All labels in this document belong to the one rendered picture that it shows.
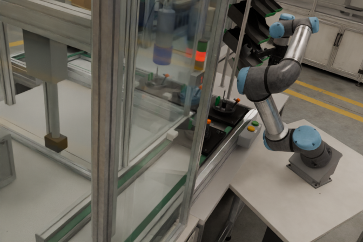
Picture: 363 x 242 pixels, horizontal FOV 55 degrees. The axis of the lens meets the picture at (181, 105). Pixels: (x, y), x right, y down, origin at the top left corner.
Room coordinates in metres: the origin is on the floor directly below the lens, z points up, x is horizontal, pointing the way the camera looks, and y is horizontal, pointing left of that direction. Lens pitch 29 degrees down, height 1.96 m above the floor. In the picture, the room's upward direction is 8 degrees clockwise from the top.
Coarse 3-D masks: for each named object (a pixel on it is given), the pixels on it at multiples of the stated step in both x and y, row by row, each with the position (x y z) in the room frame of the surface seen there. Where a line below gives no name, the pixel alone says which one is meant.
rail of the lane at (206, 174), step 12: (252, 108) 1.93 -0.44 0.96; (240, 120) 1.75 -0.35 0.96; (240, 132) 1.62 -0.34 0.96; (228, 144) 1.49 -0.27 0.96; (216, 156) 1.38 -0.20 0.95; (228, 156) 1.50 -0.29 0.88; (204, 168) 1.27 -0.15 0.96; (216, 168) 1.34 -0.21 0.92; (204, 180) 1.22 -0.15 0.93; (192, 204) 1.12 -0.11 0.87
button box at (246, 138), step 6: (252, 120) 1.77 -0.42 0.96; (246, 126) 1.69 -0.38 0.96; (258, 126) 1.71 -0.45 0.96; (246, 132) 1.63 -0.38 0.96; (252, 132) 1.64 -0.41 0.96; (258, 132) 1.70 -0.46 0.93; (240, 138) 1.58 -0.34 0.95; (246, 138) 1.57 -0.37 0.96; (252, 138) 1.59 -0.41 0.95; (240, 144) 1.58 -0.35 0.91; (246, 144) 1.57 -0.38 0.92
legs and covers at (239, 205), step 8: (280, 112) 2.36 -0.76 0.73; (240, 200) 1.74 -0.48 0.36; (232, 208) 1.72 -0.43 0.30; (240, 208) 1.86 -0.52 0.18; (232, 216) 1.72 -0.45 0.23; (232, 224) 1.70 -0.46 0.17; (200, 232) 1.07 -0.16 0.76; (224, 232) 1.63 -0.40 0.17; (200, 240) 1.10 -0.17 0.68; (216, 240) 1.54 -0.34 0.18
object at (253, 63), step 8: (232, 32) 2.21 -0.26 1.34; (224, 40) 2.12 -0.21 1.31; (232, 40) 2.09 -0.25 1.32; (248, 40) 2.17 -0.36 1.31; (232, 48) 2.08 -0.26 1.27; (240, 56) 2.04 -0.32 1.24; (248, 56) 2.11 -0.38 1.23; (256, 56) 2.12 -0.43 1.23; (248, 64) 2.01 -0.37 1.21; (256, 64) 2.07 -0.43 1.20
